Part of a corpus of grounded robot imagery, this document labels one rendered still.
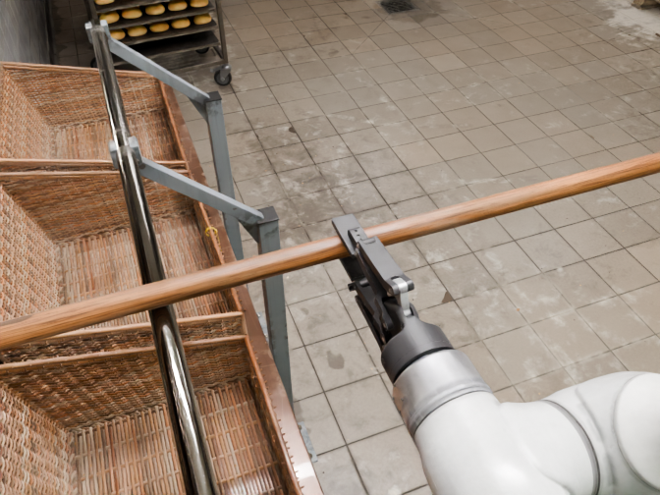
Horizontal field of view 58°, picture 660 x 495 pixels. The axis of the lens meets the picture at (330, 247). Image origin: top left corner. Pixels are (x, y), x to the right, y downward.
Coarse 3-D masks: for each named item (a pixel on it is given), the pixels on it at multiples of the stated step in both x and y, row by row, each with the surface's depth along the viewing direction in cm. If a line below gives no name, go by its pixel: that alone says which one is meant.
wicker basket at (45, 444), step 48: (240, 336) 121; (0, 384) 105; (48, 384) 110; (96, 384) 115; (144, 384) 121; (192, 384) 126; (240, 384) 130; (0, 432) 99; (48, 432) 114; (96, 432) 122; (144, 432) 122; (240, 432) 122; (0, 480) 94; (48, 480) 107; (96, 480) 115; (144, 480) 115; (240, 480) 115; (288, 480) 106
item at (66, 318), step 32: (640, 160) 86; (512, 192) 81; (544, 192) 81; (576, 192) 83; (384, 224) 76; (416, 224) 76; (448, 224) 78; (256, 256) 72; (288, 256) 72; (320, 256) 73; (160, 288) 68; (192, 288) 69; (224, 288) 70; (32, 320) 64; (64, 320) 65; (96, 320) 66
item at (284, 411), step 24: (144, 96) 220; (168, 96) 220; (48, 120) 208; (144, 120) 208; (192, 144) 198; (192, 168) 188; (216, 216) 172; (120, 240) 165; (240, 288) 152; (264, 336) 141; (264, 360) 136; (288, 408) 127; (288, 432) 123; (168, 480) 116; (312, 480) 116
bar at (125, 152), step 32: (96, 32) 123; (192, 96) 145; (128, 128) 99; (224, 128) 153; (128, 160) 91; (224, 160) 159; (128, 192) 85; (192, 192) 105; (224, 192) 166; (224, 224) 177; (256, 224) 115; (160, 256) 78; (160, 320) 68; (160, 352) 66; (288, 352) 145; (288, 384) 154; (192, 416) 60; (192, 448) 57; (192, 480) 55
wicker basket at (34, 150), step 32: (0, 64) 181; (32, 64) 186; (0, 96) 170; (32, 96) 192; (64, 96) 196; (96, 96) 200; (128, 96) 203; (160, 96) 207; (0, 128) 160; (32, 128) 185; (64, 128) 203; (96, 128) 203; (0, 160) 146; (32, 160) 149; (64, 160) 152; (96, 160) 156; (160, 160) 189; (96, 224) 168
